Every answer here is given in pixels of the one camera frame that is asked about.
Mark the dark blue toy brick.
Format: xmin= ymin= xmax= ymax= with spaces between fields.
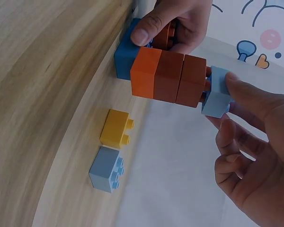
xmin=114 ymin=18 xmax=154 ymax=81

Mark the brown toy brick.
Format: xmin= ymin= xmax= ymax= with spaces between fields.
xmin=175 ymin=54 xmax=211 ymax=108
xmin=153 ymin=49 xmax=185 ymax=104
xmin=152 ymin=20 xmax=177 ymax=51

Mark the person's right hand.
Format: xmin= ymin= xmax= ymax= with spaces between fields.
xmin=205 ymin=71 xmax=284 ymax=227

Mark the yellow toy brick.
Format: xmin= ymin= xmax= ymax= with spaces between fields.
xmin=99 ymin=109 xmax=135 ymax=149

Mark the orange toy brick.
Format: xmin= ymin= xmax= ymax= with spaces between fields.
xmin=130 ymin=46 xmax=162 ymax=99

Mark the light blue toy brick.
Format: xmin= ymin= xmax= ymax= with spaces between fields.
xmin=201 ymin=65 xmax=235 ymax=119
xmin=89 ymin=146 xmax=125 ymax=194

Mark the person's left hand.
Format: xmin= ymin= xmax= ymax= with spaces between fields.
xmin=130 ymin=0 xmax=213 ymax=54

